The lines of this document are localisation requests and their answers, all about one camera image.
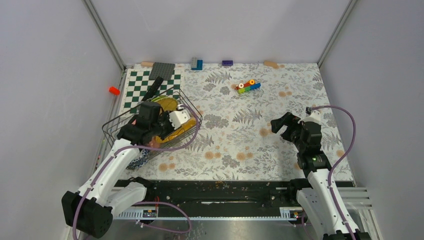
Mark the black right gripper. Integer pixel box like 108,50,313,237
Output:
270,111,306,152

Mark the yellow dotted scalloped plate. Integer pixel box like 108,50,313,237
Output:
155,117,196,144

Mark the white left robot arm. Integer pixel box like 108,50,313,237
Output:
61,101,191,240

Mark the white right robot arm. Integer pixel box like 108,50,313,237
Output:
270,110,371,240

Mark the pink mug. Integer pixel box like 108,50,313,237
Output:
129,118,160,148

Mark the green woven rim plate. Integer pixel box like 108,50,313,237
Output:
150,96,179,114

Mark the blue white patterned bowl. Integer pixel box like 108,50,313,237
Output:
126,149,150,170

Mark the green white checkered board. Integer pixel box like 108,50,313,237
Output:
119,67,184,115

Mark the red small block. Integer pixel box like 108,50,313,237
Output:
108,86,121,96

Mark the grey studded baseplate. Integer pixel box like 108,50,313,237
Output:
148,62,176,80

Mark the colourful toy brick car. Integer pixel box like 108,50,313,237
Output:
234,79,261,94

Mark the wooden block right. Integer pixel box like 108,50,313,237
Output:
263,60,280,69

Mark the wooden block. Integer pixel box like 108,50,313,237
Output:
140,61,154,68
263,60,280,69

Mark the wooden block left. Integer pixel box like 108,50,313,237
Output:
140,61,154,68

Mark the grey and blue brick stack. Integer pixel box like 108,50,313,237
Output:
190,57,203,71

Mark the purple toy brick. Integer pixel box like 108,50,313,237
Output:
221,60,234,66

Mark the black wire dish rack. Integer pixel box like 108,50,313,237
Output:
102,90,202,159

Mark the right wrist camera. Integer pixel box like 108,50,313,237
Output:
298,107,321,125

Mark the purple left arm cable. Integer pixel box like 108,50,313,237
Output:
72,104,202,240

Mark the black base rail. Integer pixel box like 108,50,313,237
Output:
112,178,355,215

